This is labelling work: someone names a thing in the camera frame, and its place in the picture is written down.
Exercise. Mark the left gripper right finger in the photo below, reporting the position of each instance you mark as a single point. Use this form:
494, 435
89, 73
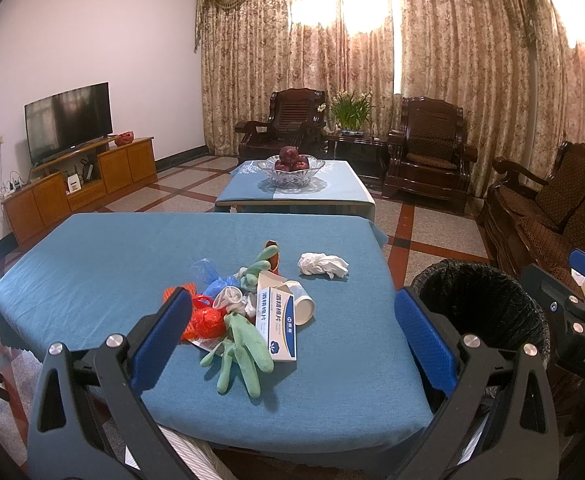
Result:
498, 418

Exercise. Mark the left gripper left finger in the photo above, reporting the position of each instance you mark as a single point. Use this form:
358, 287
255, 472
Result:
65, 440

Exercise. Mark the red plastic bag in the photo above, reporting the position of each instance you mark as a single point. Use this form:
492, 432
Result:
205, 322

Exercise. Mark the green rubber glove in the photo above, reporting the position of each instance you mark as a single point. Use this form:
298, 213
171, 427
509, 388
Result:
242, 344

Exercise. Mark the white paper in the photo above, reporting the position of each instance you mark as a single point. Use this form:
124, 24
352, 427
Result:
232, 299

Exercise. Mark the blue plastic bag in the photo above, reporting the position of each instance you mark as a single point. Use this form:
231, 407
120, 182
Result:
208, 281

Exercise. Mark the white blue medicine box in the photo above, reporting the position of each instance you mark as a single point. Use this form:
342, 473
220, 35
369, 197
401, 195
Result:
275, 318

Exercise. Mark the red envelope packet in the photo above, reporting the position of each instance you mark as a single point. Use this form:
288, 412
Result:
274, 259

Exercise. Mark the white paper cup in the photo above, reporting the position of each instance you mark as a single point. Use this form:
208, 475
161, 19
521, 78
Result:
304, 305

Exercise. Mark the orange foam fruit net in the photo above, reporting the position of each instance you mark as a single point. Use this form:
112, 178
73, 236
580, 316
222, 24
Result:
179, 294

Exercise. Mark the black trash bin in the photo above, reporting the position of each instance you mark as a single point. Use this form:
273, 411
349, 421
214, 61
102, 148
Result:
481, 300

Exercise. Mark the dark wooden sofa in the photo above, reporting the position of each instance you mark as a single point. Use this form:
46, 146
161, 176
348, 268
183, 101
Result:
534, 220

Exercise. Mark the right dark wooden armchair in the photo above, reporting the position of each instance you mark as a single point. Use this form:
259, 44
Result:
429, 154

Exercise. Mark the dark wooden armchair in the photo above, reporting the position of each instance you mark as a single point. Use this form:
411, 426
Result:
429, 154
297, 118

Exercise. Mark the blue tablecloth near table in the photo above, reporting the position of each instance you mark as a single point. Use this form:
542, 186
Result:
353, 384

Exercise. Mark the wooden tv cabinet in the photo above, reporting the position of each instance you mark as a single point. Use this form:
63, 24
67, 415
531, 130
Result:
43, 204

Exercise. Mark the beige patterned curtains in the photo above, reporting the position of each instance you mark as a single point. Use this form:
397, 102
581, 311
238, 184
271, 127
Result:
515, 67

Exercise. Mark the dark wooden side table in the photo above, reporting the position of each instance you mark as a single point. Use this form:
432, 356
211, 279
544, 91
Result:
368, 157

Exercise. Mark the crumpled white tissue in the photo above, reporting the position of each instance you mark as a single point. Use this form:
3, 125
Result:
315, 263

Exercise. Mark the blue cloth coffee table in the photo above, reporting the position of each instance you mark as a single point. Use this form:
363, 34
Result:
335, 189

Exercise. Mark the red ornament on cabinet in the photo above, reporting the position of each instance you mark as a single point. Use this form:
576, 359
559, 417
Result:
124, 138

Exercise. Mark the flat screen television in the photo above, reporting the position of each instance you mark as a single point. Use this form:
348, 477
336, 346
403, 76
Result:
66, 120

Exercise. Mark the green potted plant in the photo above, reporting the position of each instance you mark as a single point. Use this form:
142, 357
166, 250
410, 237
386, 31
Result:
351, 111

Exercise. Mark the glass fruit bowl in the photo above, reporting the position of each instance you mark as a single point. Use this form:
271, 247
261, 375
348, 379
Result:
290, 179

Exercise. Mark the red apples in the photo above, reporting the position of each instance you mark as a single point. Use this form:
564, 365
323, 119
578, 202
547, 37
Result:
289, 159

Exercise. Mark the left dark wooden armchair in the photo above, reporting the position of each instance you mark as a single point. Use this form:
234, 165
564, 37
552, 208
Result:
297, 118

